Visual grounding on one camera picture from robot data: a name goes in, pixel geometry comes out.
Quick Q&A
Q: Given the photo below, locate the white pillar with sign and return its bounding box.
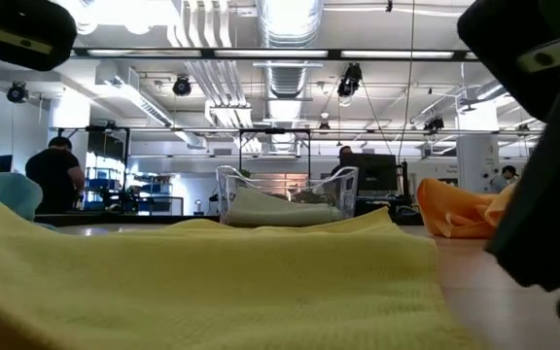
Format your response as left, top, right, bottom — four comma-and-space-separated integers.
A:
456, 99, 501, 194

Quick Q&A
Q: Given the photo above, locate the clear plastic bin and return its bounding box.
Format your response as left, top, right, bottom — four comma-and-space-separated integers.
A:
215, 164, 361, 228

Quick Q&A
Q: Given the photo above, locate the silver ventilation duct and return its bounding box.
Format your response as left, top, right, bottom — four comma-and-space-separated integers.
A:
255, 0, 325, 155

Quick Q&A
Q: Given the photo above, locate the yellow microfiber towel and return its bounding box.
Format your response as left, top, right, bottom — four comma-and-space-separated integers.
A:
0, 168, 478, 350

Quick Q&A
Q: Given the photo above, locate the orange microfiber towel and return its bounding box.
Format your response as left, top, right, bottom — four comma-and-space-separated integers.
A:
415, 177, 519, 239

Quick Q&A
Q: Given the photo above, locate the person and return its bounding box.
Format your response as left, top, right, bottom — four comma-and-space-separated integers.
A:
331, 145, 359, 177
489, 164, 520, 194
24, 136, 87, 215

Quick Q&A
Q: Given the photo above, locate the blue microfiber towel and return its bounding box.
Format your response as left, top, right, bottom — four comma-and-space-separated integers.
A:
0, 170, 44, 223

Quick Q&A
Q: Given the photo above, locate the black aluminium table frame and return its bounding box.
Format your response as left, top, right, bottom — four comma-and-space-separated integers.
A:
34, 212, 425, 228

